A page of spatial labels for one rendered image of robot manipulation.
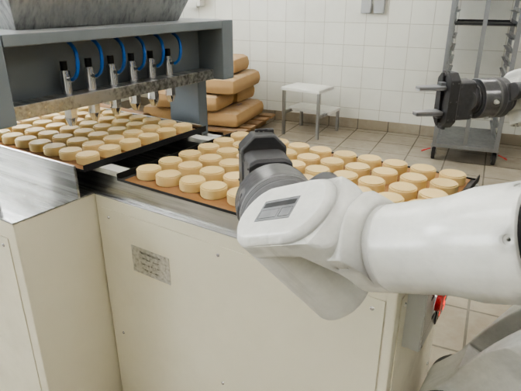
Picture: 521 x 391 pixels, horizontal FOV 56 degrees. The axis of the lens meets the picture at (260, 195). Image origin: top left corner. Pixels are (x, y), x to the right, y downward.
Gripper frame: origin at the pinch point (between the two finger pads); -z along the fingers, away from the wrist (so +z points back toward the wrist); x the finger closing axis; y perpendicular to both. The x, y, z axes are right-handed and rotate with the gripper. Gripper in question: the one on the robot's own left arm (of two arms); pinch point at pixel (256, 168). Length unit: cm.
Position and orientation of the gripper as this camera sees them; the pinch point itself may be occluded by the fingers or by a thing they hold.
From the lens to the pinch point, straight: 64.6
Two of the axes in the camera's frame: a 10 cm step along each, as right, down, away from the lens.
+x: 0.0, -9.3, -3.8
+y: -9.8, 0.7, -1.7
